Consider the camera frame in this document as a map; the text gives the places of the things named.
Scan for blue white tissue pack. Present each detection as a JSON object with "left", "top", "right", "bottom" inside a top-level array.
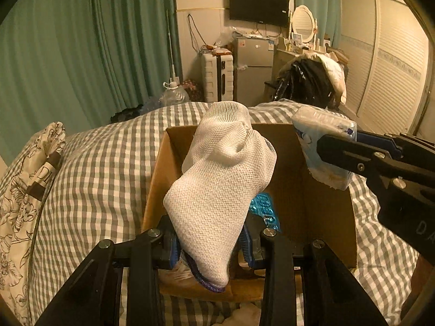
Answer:
[{"left": 292, "top": 105, "right": 358, "bottom": 191}]

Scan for white mesh sock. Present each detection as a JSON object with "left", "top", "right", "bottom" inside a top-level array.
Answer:
[{"left": 163, "top": 101, "right": 277, "bottom": 293}]

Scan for blue foil snack packet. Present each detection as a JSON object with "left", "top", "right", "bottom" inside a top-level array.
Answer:
[{"left": 249, "top": 192, "right": 281, "bottom": 232}]

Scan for brown cardboard box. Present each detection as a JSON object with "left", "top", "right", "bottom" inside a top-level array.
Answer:
[{"left": 142, "top": 124, "right": 357, "bottom": 302}]

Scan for louvered wardrobe doors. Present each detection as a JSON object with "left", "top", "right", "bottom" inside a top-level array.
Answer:
[{"left": 339, "top": 0, "right": 429, "bottom": 133}]

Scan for white jacket on chair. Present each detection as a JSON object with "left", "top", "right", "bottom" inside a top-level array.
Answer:
[{"left": 305, "top": 51, "right": 347, "bottom": 105}]

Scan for grey checkered duvet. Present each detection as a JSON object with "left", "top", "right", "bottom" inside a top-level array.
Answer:
[{"left": 0, "top": 99, "right": 420, "bottom": 326}]

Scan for silver mini fridge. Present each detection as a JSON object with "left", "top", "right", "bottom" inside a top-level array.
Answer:
[{"left": 233, "top": 37, "right": 274, "bottom": 107}]

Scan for white oval vanity mirror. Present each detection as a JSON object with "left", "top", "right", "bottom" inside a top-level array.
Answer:
[{"left": 291, "top": 5, "right": 316, "bottom": 43}]

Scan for white suitcase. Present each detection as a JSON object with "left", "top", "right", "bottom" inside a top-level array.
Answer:
[{"left": 201, "top": 49, "right": 234, "bottom": 103}]

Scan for floral patterned pillow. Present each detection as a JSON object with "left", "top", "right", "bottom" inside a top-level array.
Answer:
[{"left": 1, "top": 121, "right": 66, "bottom": 325}]

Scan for large clear water bottle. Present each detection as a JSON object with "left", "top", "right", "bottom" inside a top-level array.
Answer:
[{"left": 159, "top": 81, "right": 190, "bottom": 107}]

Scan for green curtain left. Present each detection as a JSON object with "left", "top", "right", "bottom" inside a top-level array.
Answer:
[{"left": 1, "top": 0, "right": 181, "bottom": 163}]

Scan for black wall television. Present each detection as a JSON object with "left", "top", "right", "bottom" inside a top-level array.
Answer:
[{"left": 229, "top": 0, "right": 290, "bottom": 28}]

